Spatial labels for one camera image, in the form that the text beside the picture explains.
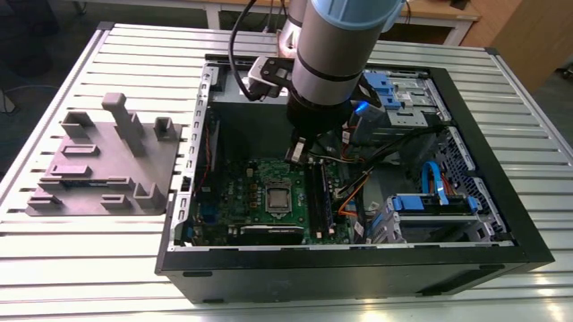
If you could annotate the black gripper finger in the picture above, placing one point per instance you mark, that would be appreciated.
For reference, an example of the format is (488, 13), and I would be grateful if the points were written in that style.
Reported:
(297, 151)

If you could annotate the silver CPU chip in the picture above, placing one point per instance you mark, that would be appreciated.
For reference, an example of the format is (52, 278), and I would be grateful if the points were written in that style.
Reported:
(278, 198)

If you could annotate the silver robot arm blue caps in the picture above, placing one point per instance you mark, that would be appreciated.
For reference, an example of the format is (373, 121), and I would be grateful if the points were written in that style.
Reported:
(331, 50)

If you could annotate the grey power supply unit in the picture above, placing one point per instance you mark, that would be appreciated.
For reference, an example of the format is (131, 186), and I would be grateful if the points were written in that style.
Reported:
(250, 131)

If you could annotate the green motherboard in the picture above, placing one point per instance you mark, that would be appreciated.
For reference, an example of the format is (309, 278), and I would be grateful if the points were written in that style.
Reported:
(242, 174)

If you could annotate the black RAM slot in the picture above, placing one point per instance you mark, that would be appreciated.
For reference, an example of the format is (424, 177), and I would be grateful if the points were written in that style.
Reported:
(310, 198)
(321, 198)
(315, 198)

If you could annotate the blue disk carrier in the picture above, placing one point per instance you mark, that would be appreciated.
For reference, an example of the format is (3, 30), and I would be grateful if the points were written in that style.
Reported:
(388, 90)

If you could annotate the black case fan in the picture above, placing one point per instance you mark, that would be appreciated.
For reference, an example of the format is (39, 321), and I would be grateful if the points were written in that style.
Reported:
(213, 144)

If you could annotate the metal drive cage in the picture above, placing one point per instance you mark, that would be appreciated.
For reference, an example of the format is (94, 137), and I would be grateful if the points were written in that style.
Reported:
(402, 120)

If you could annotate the black graphics card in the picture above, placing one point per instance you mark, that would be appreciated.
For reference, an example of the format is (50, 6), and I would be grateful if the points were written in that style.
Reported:
(269, 233)

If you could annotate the blue port connector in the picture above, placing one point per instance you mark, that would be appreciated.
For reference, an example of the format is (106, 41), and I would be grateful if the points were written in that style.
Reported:
(207, 214)

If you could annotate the hard disk in blue carrier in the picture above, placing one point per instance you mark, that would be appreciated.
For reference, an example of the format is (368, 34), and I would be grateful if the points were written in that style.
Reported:
(412, 203)

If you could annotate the black open PC case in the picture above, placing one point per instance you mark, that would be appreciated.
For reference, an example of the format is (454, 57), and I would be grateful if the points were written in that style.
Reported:
(313, 278)

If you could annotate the metal disk bay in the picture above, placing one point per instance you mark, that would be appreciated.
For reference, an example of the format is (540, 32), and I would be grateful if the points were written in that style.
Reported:
(438, 228)

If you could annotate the grey parts rack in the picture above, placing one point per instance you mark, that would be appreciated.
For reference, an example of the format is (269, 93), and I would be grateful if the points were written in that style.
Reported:
(107, 164)

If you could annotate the blue RAM stick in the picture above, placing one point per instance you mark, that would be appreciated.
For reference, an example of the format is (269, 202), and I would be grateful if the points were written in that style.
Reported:
(84, 183)

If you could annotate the brown wooden cabinet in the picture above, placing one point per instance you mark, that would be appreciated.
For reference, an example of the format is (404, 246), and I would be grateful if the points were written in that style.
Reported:
(528, 33)

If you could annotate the grey camera blue light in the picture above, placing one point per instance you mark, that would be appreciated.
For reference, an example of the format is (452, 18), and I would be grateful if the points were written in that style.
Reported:
(369, 109)

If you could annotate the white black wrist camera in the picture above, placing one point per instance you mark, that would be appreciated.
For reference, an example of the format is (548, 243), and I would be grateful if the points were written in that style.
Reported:
(269, 75)

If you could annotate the wooden desk white frame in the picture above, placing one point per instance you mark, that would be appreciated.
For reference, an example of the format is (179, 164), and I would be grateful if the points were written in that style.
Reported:
(448, 15)

